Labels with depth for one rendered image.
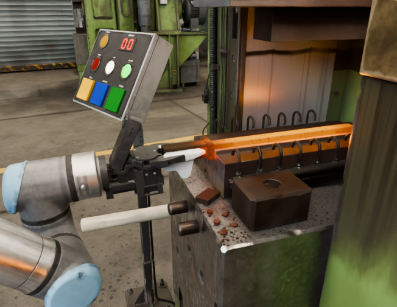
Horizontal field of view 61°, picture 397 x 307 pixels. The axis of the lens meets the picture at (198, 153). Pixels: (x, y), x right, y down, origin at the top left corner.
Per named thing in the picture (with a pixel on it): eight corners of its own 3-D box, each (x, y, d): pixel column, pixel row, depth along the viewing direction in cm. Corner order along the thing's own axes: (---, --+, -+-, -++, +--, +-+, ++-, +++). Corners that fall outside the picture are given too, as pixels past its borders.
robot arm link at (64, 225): (40, 289, 64) (24, 234, 58) (30, 254, 72) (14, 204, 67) (90, 267, 68) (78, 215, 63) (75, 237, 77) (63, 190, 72)
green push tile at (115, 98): (115, 112, 103) (124, 89, 103) (103, 107, 108) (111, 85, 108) (120, 114, 104) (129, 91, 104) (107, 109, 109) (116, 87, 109)
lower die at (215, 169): (223, 198, 69) (224, 160, 65) (193, 159, 86) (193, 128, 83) (388, 170, 80) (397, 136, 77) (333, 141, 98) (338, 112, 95)
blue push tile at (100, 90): (99, 106, 109) (107, 84, 109) (88, 101, 115) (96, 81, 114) (104, 108, 111) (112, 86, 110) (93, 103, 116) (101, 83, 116)
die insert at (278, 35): (270, 42, 63) (273, 7, 61) (252, 39, 70) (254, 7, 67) (397, 38, 72) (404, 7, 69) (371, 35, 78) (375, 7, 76)
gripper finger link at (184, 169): (205, 170, 73) (162, 177, 71) (204, 145, 70) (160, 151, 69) (209, 177, 70) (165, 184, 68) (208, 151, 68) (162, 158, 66)
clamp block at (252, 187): (249, 233, 58) (252, 200, 55) (230, 208, 65) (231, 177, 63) (310, 220, 61) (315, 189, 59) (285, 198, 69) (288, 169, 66)
